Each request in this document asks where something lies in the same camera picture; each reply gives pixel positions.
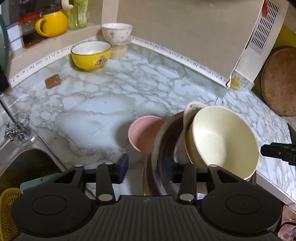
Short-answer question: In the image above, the teal plastic object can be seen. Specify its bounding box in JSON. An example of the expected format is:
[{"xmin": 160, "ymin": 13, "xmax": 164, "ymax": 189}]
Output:
[{"xmin": 20, "ymin": 173, "xmax": 63, "ymax": 194}]

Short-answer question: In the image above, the chrome faucet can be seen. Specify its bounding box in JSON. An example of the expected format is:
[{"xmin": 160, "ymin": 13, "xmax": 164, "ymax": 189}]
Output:
[{"xmin": 0, "ymin": 93, "xmax": 31, "ymax": 142}]

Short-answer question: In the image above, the pink cup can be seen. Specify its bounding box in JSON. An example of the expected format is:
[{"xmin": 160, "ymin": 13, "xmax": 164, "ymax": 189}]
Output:
[{"xmin": 128, "ymin": 115, "xmax": 166, "ymax": 196}]

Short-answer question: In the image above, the grey vent grille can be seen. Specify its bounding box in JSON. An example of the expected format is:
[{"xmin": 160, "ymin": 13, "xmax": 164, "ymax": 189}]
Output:
[{"xmin": 245, "ymin": 0, "xmax": 280, "ymax": 55}]

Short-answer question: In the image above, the brown sponge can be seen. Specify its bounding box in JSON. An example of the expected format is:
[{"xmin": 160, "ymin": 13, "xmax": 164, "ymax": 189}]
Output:
[{"xmin": 45, "ymin": 74, "xmax": 62, "ymax": 89}]

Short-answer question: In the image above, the black rectangular object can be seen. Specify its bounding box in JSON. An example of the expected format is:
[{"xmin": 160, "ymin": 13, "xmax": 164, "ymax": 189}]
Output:
[{"xmin": 0, "ymin": 64, "xmax": 10, "ymax": 94}]

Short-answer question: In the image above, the round wooden cutting board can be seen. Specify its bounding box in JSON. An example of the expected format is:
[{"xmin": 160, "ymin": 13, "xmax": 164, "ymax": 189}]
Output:
[{"xmin": 261, "ymin": 46, "xmax": 296, "ymax": 117}]

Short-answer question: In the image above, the pink plastic bag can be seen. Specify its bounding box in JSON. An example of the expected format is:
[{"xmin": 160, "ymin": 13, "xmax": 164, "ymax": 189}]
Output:
[{"xmin": 277, "ymin": 204, "xmax": 296, "ymax": 241}]

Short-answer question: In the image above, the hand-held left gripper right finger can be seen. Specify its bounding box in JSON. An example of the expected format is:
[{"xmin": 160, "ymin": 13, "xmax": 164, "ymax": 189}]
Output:
[{"xmin": 168, "ymin": 161, "xmax": 234, "ymax": 205}]

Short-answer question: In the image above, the green water bottle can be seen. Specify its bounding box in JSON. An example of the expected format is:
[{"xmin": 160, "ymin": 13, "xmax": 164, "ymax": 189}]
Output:
[{"xmin": 61, "ymin": 0, "xmax": 89, "ymax": 30}]

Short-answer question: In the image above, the white floral bowl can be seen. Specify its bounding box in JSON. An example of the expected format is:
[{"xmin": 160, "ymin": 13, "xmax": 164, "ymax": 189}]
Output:
[{"xmin": 101, "ymin": 22, "xmax": 133, "ymax": 45}]

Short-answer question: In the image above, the pink pot with steel liner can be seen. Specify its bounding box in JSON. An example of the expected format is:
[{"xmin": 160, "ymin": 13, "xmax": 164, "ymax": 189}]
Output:
[{"xmin": 173, "ymin": 101, "xmax": 210, "ymax": 164}]

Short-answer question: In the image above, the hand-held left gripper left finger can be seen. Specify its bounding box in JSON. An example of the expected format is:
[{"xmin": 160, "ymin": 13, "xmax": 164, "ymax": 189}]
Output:
[{"xmin": 54, "ymin": 153, "xmax": 129, "ymax": 205}]

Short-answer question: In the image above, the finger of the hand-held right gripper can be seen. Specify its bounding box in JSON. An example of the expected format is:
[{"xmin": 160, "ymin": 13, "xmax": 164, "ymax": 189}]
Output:
[{"xmin": 260, "ymin": 142, "xmax": 296, "ymax": 165}]

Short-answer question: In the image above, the stainless steel sink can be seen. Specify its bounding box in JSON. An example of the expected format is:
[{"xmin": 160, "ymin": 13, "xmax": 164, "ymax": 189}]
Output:
[{"xmin": 0, "ymin": 137, "xmax": 67, "ymax": 193}]

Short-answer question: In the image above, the stainless steel bowl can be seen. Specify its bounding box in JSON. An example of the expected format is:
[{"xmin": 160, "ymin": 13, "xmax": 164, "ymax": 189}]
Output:
[{"xmin": 151, "ymin": 111, "xmax": 257, "ymax": 197}]

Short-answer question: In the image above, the yellow mug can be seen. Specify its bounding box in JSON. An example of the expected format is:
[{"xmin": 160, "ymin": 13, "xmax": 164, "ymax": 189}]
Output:
[{"xmin": 35, "ymin": 10, "xmax": 68, "ymax": 38}]

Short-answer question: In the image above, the cream bowl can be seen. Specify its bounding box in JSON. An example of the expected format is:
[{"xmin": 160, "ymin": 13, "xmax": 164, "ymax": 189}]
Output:
[{"xmin": 185, "ymin": 106, "xmax": 259, "ymax": 181}]

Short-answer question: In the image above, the yellow bowl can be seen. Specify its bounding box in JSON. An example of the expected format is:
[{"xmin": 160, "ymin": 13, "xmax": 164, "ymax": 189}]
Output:
[{"xmin": 70, "ymin": 40, "xmax": 112, "ymax": 72}]

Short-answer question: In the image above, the white box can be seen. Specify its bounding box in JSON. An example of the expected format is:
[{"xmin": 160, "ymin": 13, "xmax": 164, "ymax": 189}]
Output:
[{"xmin": 6, "ymin": 23, "xmax": 23, "ymax": 51}]

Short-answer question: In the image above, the yellow plastic basket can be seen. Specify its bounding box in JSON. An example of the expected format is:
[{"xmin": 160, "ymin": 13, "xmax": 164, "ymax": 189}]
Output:
[{"xmin": 0, "ymin": 188, "xmax": 21, "ymax": 241}]

